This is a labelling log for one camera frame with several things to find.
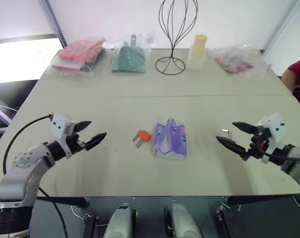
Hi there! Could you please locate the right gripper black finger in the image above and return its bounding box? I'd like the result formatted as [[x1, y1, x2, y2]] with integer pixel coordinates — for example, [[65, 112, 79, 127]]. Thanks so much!
[[215, 135, 247, 156], [232, 121, 258, 135]]

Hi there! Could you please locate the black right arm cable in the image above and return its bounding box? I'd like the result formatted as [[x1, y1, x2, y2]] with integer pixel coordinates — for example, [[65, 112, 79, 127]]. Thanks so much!
[[255, 140, 300, 162]]

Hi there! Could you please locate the grey wall pillar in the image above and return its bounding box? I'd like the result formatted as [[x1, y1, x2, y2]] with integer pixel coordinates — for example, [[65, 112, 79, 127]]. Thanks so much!
[[262, 0, 300, 56]]

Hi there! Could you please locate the black table leg bracket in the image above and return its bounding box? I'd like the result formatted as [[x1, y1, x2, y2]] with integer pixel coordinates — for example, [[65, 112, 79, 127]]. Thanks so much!
[[215, 202, 231, 238], [82, 214, 99, 238]]

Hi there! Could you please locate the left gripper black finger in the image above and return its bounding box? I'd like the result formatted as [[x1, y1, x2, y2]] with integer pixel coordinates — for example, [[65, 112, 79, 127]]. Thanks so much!
[[75, 120, 93, 133], [86, 132, 108, 151]]

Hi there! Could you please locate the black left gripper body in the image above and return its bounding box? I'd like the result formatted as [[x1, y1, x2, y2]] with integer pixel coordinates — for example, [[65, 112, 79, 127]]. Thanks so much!
[[65, 123, 89, 156]]

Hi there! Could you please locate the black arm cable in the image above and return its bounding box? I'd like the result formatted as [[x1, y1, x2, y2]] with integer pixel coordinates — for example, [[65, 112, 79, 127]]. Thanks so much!
[[2, 114, 69, 238], [255, 140, 300, 162]]

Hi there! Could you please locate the small metal hex key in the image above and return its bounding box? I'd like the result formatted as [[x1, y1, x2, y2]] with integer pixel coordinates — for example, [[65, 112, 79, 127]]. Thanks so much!
[[221, 128, 234, 142]]

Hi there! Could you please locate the orange plug connector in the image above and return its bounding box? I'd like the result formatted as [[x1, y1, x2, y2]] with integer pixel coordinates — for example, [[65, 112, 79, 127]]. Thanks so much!
[[137, 130, 152, 143]]

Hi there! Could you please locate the silver rounded robot leg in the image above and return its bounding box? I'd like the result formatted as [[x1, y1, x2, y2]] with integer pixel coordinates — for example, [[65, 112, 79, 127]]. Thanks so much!
[[103, 202, 139, 238], [163, 201, 205, 238]]

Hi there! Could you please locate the grey window frame post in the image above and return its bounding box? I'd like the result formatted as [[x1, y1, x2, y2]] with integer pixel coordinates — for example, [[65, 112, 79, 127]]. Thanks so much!
[[39, 0, 68, 50]]

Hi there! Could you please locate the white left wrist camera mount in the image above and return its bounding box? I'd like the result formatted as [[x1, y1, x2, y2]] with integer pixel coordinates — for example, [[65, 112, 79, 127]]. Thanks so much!
[[50, 113, 76, 159]]

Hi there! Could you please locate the person in red shirt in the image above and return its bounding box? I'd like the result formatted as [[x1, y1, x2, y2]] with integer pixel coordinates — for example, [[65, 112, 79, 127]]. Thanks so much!
[[281, 53, 300, 113]]

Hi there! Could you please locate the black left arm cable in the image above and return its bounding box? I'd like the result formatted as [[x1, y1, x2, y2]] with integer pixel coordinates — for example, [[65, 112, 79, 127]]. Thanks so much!
[[2, 114, 69, 238]]

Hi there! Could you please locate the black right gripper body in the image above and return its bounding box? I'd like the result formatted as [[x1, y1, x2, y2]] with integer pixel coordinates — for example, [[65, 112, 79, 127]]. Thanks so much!
[[241, 126, 269, 162]]

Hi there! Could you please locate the black wire hat stand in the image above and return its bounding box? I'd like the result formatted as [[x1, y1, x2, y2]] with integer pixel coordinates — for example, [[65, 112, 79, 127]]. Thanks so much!
[[154, 0, 199, 74]]

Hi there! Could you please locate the green dustpan in plastic bag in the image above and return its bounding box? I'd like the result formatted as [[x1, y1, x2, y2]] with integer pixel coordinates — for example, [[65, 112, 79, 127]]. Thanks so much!
[[111, 34, 151, 74]]

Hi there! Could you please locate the purple tissue pack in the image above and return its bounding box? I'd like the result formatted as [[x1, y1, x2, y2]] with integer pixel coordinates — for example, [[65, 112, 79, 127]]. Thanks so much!
[[153, 117, 188, 161]]

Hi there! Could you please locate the white bottle with yellow top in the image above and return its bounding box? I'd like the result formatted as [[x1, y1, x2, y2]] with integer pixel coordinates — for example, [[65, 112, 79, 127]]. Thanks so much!
[[187, 34, 208, 73]]

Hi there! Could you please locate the plastic bag with red items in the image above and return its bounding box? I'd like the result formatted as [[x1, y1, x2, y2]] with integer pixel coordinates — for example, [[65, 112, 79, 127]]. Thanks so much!
[[49, 38, 107, 78]]

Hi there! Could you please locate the clear bag with red packets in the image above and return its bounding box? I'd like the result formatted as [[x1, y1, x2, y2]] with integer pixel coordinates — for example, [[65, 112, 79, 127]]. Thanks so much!
[[211, 45, 271, 75]]

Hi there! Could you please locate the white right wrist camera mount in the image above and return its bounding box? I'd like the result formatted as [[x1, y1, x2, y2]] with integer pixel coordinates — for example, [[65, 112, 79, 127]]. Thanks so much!
[[256, 113, 288, 164]]

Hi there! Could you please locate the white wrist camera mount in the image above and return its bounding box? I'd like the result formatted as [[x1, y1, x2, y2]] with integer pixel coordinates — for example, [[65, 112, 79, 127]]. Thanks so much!
[[50, 113, 76, 159], [256, 113, 288, 164]]

